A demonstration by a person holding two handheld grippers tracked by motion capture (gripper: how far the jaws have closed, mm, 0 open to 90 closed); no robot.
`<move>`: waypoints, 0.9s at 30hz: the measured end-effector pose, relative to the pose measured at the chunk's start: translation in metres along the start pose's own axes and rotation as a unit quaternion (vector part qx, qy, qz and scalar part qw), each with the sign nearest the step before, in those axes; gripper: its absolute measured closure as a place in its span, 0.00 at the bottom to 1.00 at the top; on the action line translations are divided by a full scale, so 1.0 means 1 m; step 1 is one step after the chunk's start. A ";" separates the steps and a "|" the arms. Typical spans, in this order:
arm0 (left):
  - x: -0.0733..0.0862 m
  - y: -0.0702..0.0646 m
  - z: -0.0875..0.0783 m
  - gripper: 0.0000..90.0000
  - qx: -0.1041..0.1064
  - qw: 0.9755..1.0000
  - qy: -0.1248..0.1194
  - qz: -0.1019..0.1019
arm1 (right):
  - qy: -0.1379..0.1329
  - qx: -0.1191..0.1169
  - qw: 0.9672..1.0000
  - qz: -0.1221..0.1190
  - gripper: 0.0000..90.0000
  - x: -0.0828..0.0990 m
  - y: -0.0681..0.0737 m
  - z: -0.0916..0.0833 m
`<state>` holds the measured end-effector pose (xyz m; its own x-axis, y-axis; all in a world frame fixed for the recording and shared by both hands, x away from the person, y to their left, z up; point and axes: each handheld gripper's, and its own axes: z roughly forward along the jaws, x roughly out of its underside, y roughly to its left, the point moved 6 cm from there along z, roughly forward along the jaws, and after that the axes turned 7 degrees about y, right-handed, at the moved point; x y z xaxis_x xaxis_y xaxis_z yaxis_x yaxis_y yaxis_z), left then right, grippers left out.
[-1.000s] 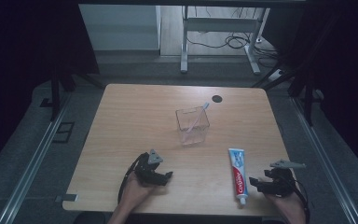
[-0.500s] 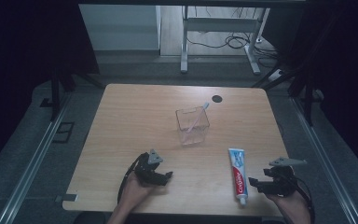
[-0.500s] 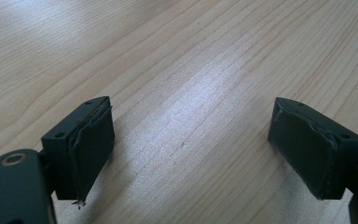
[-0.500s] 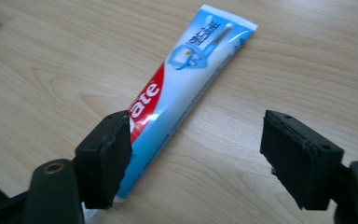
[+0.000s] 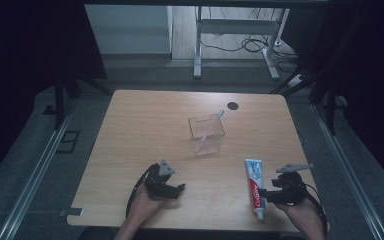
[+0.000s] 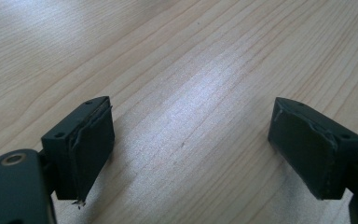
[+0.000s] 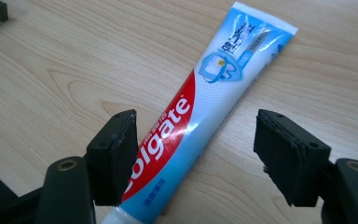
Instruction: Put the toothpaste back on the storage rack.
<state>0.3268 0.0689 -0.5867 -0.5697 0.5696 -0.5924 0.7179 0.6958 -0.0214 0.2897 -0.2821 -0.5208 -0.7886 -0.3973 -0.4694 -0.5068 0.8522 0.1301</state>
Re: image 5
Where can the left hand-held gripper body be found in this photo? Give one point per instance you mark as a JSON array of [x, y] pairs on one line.
[[160, 183]]

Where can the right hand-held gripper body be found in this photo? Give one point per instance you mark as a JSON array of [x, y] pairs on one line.
[[288, 188]]

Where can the white red toothpaste tube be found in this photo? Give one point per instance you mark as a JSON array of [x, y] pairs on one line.
[[256, 186]]

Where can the clear plastic container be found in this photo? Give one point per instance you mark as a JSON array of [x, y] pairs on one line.
[[201, 146]]

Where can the pink toothbrush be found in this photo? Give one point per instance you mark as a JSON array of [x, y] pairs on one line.
[[211, 128]]

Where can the person's right hand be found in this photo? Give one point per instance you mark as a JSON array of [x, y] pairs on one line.
[[296, 211]]

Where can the person's left hand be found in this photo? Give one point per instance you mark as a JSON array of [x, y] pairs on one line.
[[146, 205]]

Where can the black metal stand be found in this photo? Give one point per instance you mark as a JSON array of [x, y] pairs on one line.
[[59, 100], [330, 110]]

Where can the black round table grommet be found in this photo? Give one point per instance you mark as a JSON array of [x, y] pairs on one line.
[[232, 106]]

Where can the white power strip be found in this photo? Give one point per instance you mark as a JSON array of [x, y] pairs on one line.
[[296, 81]]

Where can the small black floor plate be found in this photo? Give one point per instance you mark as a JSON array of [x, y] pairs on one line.
[[50, 110]]

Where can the dark curtain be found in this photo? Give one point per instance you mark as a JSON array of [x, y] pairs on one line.
[[20, 50], [363, 66]]

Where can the silver floor rail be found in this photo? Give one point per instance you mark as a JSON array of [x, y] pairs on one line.
[[346, 173], [36, 170]]

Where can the grey table bracket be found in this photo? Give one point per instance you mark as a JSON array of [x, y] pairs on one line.
[[70, 212]]

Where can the black floor frame plate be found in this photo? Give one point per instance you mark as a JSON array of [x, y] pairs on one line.
[[68, 141]]

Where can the white desk frame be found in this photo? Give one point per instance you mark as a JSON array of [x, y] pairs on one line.
[[236, 26]]

